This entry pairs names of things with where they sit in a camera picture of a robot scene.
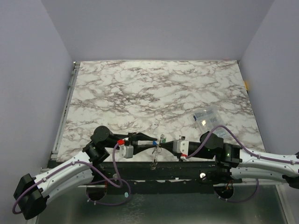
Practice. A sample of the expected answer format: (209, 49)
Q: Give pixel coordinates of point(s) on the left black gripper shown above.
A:
(133, 138)

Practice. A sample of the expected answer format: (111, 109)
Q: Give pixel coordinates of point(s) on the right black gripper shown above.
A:
(178, 155)

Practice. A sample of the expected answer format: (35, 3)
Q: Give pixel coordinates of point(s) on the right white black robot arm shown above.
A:
(235, 162)

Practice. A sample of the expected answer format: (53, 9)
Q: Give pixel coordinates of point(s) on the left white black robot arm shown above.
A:
(34, 192)

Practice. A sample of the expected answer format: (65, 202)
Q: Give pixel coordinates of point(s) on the clear plastic bag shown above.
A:
(207, 118)

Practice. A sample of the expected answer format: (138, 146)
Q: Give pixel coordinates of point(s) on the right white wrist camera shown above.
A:
(181, 147)

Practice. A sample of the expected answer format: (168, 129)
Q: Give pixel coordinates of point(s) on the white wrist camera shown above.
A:
(126, 151)
(181, 147)

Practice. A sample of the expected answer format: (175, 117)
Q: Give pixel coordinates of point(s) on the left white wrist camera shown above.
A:
(126, 151)

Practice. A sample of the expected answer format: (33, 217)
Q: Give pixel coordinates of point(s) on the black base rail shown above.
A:
(167, 178)

